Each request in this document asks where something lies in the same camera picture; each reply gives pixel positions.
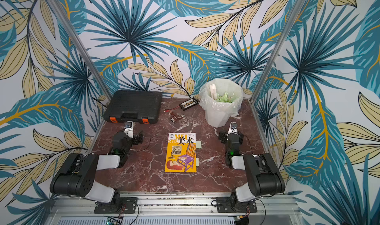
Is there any yellow art textbook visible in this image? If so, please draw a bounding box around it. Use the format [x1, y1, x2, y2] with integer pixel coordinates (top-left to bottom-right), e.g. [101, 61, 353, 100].
[165, 133, 197, 173]

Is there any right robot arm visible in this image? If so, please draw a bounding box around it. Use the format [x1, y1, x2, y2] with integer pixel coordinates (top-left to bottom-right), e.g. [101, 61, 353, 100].
[218, 131, 286, 204]

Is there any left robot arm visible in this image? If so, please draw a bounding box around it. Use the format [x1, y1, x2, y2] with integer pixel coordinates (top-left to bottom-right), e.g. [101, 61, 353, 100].
[49, 131, 143, 205]

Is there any black plastic tool case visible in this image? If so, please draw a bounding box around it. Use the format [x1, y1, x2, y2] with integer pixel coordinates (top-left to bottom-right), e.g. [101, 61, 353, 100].
[103, 90, 162, 124]

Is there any white bin with bag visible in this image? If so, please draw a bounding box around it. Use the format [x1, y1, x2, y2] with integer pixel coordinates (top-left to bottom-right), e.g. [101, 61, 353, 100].
[199, 78, 243, 128]

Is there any black box of brass parts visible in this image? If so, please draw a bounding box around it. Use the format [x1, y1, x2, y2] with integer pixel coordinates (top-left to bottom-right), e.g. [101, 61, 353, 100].
[179, 97, 199, 111]

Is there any green circuit board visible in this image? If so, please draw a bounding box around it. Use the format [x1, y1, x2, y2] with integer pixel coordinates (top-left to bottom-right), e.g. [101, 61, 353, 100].
[105, 217, 123, 225]

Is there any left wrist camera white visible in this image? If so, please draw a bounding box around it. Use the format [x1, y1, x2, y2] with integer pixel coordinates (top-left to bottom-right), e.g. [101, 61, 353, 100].
[124, 121, 134, 138]

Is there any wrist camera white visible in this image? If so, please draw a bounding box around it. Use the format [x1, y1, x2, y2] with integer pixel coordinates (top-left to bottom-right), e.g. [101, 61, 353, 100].
[228, 122, 238, 135]
[124, 121, 134, 138]

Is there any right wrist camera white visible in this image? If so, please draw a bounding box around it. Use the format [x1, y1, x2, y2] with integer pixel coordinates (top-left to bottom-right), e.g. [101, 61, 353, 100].
[228, 122, 238, 135]

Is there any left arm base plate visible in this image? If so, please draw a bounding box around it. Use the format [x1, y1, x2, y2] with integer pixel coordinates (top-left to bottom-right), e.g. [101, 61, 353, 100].
[94, 197, 138, 214]

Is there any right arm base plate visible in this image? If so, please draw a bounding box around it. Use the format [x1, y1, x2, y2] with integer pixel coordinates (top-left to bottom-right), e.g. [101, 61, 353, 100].
[211, 196, 257, 214]

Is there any aluminium front rail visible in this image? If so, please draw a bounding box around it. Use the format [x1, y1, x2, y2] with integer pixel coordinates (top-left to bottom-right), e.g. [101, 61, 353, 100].
[45, 192, 305, 225]

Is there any left aluminium frame post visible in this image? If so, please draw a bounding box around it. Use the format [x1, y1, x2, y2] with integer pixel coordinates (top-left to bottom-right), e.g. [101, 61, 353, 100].
[47, 0, 112, 100]

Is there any aluminium frame post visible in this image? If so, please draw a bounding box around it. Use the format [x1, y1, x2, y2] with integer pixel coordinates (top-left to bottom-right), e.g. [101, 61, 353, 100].
[250, 0, 306, 105]
[47, 0, 112, 100]

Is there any right aluminium frame post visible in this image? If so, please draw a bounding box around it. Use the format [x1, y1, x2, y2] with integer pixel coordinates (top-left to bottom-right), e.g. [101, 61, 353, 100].
[250, 0, 306, 105]

